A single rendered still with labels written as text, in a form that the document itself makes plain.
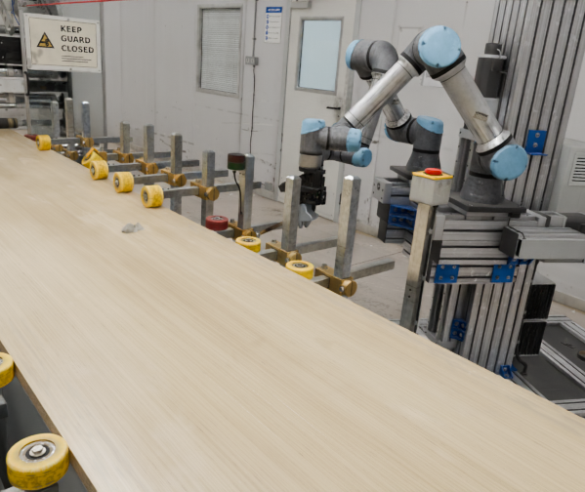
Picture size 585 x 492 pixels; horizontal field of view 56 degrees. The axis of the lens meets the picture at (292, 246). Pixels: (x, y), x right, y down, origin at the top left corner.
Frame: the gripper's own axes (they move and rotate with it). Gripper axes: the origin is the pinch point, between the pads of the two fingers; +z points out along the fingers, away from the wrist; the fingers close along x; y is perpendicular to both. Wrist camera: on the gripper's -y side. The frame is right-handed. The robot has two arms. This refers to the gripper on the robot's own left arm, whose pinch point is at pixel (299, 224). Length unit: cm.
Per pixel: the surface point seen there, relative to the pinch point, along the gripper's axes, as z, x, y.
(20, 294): 3, -88, -24
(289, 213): -6.5, -11.2, 2.1
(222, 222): 2.5, -9.5, -25.3
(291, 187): -14.8, -11.2, 2.1
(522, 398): 3, -61, 81
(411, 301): 4, -29, 50
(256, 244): 2.6, -21.6, -3.1
